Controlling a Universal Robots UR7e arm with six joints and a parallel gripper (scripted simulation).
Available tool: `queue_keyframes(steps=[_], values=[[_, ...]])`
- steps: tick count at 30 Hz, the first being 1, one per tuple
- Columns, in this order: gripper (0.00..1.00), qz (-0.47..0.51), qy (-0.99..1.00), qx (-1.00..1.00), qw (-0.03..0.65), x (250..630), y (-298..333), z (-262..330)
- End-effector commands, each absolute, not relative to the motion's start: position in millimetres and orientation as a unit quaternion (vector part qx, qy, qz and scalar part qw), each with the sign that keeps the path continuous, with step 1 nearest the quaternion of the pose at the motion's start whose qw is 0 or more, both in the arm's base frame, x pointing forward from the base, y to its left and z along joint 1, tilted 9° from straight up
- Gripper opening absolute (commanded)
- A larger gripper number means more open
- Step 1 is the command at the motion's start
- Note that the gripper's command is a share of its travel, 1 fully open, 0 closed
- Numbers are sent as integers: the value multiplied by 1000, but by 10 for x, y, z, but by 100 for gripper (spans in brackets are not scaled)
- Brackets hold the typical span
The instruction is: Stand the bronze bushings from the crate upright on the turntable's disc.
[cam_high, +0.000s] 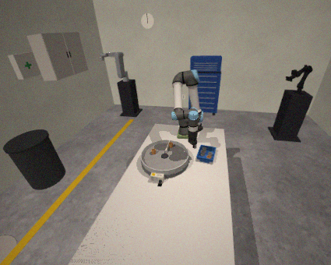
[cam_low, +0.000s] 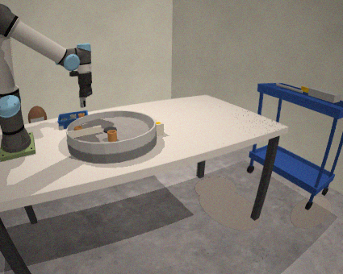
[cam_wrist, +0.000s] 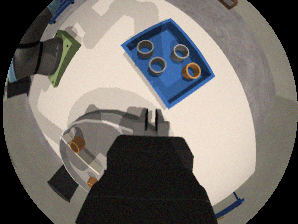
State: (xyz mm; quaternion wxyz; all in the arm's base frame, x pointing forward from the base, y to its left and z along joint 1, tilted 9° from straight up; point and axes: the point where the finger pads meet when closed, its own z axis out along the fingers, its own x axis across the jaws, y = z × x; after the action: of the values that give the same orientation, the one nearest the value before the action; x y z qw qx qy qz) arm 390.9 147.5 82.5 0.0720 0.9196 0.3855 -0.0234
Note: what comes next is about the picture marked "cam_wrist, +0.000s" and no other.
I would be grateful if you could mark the bronze bushing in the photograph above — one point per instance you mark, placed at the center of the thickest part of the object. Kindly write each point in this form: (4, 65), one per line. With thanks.
(195, 68)
(77, 142)
(91, 181)

